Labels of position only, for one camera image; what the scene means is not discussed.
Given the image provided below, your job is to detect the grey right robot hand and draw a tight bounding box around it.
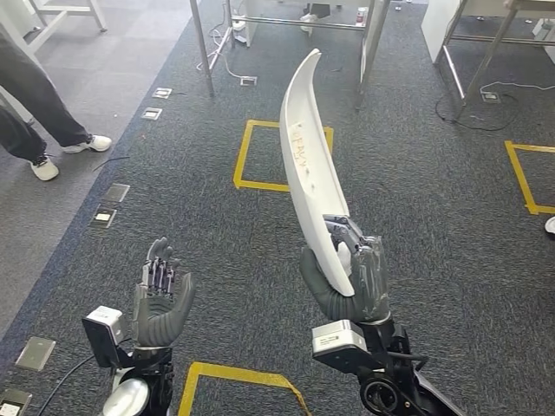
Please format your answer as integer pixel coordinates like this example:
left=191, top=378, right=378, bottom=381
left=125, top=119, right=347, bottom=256
left=298, top=214, right=391, bottom=324

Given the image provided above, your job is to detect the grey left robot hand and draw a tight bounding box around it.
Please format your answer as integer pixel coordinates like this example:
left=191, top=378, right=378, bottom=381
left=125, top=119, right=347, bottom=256
left=130, top=236, right=197, bottom=349

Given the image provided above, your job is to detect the white curved plastic part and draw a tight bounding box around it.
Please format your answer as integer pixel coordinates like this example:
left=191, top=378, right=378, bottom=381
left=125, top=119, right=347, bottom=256
left=279, top=48, right=356, bottom=298

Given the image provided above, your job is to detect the plain silver floor outlet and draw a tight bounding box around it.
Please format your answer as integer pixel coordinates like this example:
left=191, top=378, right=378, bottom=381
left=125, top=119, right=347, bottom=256
left=15, top=336, right=57, bottom=374
left=100, top=183, right=131, bottom=205

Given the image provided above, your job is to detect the yellow floor tape square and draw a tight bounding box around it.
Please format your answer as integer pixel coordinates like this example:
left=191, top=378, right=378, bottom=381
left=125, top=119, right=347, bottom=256
left=233, top=119, right=335, bottom=194
left=504, top=140, right=555, bottom=217

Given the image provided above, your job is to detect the person's foot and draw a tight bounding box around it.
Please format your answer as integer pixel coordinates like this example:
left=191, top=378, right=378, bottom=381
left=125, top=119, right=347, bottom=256
left=299, top=3, right=331, bottom=36

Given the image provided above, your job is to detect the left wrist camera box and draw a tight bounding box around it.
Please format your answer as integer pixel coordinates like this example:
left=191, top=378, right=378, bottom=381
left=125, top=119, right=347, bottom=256
left=81, top=305, right=131, bottom=369

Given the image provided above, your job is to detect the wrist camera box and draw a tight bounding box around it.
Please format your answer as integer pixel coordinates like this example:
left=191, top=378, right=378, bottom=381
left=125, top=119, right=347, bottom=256
left=310, top=319, right=382, bottom=377
left=81, top=305, right=131, bottom=369

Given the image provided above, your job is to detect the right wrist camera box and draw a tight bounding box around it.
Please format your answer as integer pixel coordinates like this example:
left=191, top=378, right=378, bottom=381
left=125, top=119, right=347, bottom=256
left=310, top=319, right=382, bottom=377

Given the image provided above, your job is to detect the black floor cable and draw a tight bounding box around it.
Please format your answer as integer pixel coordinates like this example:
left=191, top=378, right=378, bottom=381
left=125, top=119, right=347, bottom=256
left=434, top=90, right=520, bottom=133

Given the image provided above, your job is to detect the white floor cable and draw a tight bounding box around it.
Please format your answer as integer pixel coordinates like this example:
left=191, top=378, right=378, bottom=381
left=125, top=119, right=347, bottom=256
left=479, top=80, right=555, bottom=96

